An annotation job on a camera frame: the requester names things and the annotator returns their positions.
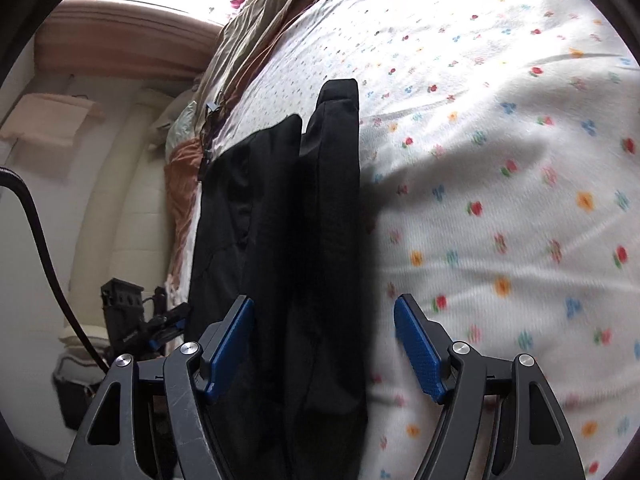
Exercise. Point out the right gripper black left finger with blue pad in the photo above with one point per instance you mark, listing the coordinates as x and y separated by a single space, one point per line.
149 419

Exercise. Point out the rust orange blanket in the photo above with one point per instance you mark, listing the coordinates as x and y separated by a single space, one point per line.
181 169

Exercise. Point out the white floral bed sheet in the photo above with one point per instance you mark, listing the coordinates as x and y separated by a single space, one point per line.
499 155

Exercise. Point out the light green pillow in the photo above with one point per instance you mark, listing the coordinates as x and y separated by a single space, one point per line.
182 129

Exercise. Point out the cream leather headboard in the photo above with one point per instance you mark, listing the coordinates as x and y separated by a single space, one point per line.
127 231

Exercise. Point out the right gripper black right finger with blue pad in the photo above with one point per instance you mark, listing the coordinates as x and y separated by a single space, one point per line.
530 436

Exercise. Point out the pink brown curtain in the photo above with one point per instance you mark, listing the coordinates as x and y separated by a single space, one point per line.
124 39

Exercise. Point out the beige hanging cloth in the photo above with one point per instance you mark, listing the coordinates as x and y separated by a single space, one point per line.
49 120

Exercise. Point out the black garment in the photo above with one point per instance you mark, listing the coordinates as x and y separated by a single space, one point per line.
280 224

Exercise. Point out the beige duvet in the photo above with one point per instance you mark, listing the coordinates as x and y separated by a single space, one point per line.
234 44

